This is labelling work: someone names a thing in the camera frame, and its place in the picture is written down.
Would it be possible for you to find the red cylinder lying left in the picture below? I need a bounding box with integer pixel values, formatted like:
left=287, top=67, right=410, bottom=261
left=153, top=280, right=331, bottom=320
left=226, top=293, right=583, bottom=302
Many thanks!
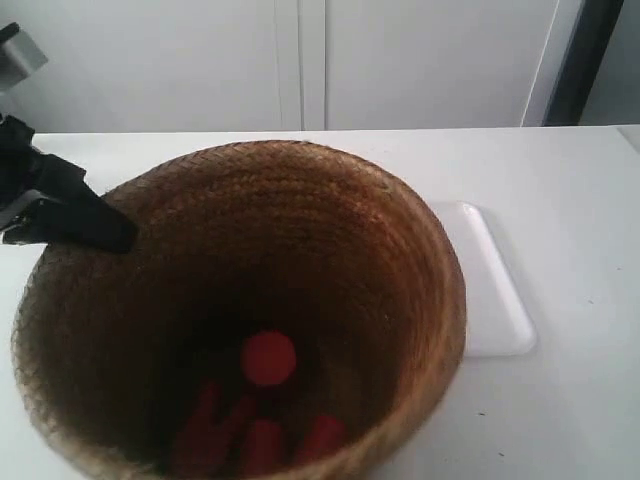
left=199, top=395, right=256, bottom=476

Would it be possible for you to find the red cylinder lying right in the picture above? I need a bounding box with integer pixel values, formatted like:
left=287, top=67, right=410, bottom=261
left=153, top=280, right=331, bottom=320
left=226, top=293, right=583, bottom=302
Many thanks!
left=293, top=414, right=346, bottom=464

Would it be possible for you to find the silver camera mount block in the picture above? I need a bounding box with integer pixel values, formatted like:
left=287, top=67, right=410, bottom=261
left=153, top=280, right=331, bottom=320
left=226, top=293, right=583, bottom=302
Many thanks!
left=0, top=22, right=49, bottom=95

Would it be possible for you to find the red cylinder lying middle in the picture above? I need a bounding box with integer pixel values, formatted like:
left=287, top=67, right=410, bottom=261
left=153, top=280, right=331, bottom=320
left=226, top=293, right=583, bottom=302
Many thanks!
left=240, top=419, right=285, bottom=476

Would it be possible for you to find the brown woven straw basket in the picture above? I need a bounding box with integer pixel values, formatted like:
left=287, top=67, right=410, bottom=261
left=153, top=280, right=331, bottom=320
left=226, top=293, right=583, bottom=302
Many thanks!
left=11, top=140, right=467, bottom=479

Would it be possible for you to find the upright red cylinder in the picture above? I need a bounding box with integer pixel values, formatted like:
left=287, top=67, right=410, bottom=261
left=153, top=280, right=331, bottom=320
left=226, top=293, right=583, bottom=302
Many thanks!
left=241, top=331, right=297, bottom=387

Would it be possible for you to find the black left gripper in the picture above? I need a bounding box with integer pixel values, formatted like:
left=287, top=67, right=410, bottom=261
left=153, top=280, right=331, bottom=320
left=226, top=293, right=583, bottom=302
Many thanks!
left=1, top=115, right=138, bottom=253

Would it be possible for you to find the white rectangular plastic tray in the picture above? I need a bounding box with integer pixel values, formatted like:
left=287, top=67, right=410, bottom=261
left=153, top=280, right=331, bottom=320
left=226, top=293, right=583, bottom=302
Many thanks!
left=431, top=202, right=537, bottom=358

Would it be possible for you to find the red cylinder lying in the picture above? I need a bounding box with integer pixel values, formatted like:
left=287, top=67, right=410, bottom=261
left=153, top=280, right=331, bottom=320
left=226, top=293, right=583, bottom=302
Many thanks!
left=240, top=419, right=285, bottom=476
left=199, top=395, right=256, bottom=476
left=293, top=414, right=346, bottom=464

